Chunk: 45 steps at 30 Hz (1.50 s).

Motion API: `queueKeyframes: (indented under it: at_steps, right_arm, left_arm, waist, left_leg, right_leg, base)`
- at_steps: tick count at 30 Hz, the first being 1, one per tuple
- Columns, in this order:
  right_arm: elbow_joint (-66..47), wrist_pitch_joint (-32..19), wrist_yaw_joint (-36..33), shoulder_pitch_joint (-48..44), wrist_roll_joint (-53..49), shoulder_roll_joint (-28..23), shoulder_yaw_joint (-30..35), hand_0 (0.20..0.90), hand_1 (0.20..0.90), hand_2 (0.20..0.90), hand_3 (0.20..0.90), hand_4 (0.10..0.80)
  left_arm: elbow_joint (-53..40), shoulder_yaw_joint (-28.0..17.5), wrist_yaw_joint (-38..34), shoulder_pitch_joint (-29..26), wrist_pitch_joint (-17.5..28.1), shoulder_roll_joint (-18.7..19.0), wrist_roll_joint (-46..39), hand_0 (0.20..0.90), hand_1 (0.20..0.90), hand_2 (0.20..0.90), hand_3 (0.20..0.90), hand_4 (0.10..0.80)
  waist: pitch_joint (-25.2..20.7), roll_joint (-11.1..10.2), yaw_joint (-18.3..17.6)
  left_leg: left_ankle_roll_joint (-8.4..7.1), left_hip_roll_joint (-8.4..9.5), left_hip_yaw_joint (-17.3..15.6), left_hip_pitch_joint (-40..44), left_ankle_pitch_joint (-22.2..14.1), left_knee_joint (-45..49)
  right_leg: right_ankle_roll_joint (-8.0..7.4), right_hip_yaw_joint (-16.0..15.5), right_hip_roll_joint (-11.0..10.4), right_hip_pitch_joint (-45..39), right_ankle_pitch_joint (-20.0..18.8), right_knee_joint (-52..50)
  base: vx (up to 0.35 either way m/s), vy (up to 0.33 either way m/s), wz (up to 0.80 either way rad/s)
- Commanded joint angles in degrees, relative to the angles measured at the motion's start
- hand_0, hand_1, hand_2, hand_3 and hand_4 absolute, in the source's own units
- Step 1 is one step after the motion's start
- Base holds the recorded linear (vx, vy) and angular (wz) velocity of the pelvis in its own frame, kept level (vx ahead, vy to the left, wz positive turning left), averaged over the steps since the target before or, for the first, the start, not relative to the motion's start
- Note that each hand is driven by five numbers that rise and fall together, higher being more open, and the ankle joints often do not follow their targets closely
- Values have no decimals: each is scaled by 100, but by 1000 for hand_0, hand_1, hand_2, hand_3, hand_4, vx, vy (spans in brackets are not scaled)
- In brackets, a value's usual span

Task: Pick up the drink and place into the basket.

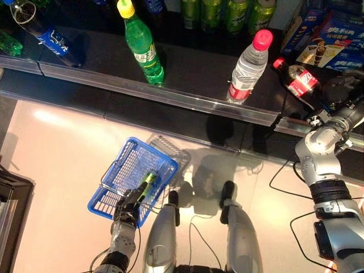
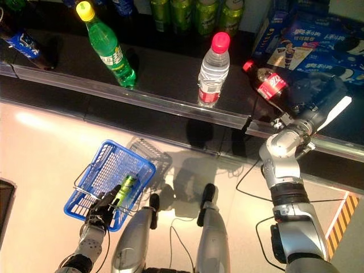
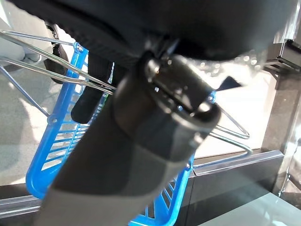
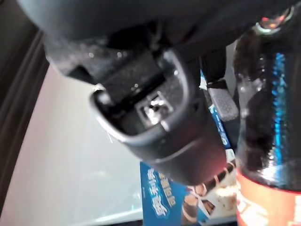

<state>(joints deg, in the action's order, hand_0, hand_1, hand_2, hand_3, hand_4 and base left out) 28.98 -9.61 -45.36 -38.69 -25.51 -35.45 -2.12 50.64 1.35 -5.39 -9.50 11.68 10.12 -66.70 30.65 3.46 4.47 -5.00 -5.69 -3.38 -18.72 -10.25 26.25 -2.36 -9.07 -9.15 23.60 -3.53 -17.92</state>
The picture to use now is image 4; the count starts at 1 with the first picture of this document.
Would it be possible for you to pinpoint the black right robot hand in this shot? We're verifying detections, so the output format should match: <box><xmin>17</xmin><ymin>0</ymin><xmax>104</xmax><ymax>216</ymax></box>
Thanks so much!
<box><xmin>17</xmin><ymin>0</ymin><xmax>301</xmax><ymax>186</ymax></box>

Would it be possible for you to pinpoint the small Coca-Cola bottle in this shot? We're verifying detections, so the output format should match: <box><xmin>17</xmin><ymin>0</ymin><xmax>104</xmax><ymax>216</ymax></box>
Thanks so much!
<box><xmin>234</xmin><ymin>4</ymin><xmax>301</xmax><ymax>226</ymax></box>

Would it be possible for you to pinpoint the large blue Oreo pack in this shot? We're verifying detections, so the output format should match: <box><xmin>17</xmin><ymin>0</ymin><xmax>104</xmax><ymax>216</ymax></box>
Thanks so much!
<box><xmin>199</xmin><ymin>68</ymin><xmax>233</xmax><ymax>150</ymax></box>

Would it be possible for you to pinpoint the Oreo wafer roll box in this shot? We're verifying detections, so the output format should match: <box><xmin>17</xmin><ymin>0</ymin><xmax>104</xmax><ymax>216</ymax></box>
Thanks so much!
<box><xmin>140</xmin><ymin>150</ymin><xmax>238</xmax><ymax>226</ymax></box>

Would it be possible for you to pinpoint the dark grey shelf board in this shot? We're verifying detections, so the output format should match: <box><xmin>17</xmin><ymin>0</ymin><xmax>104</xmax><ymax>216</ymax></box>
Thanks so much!
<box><xmin>0</xmin><ymin>0</ymin><xmax>50</xmax><ymax>189</ymax></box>

